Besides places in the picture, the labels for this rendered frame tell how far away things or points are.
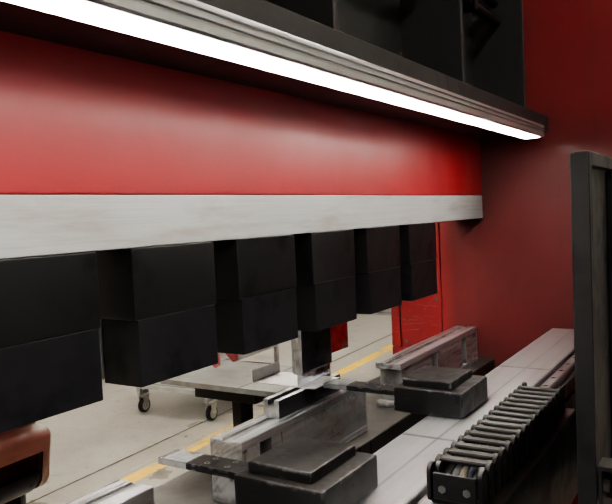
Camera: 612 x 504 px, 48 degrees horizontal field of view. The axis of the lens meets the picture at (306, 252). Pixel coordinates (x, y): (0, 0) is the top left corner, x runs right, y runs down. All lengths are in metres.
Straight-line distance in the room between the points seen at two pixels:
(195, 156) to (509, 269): 1.21
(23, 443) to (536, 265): 1.36
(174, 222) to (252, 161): 0.19
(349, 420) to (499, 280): 0.80
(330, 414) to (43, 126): 0.72
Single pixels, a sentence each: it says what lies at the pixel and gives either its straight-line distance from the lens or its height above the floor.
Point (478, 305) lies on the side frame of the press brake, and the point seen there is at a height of 1.02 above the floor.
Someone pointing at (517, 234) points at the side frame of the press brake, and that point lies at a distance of 1.94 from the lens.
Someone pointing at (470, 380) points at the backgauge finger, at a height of 1.02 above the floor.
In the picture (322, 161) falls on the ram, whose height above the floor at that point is 1.38.
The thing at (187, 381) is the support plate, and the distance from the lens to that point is 1.30.
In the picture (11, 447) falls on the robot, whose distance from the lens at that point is 1.81.
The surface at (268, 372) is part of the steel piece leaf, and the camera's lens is 1.29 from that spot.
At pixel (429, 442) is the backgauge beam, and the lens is 0.97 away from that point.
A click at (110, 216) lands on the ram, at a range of 0.81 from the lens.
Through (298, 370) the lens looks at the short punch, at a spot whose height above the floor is 1.03.
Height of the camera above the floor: 1.29
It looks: 3 degrees down
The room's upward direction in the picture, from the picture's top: 3 degrees counter-clockwise
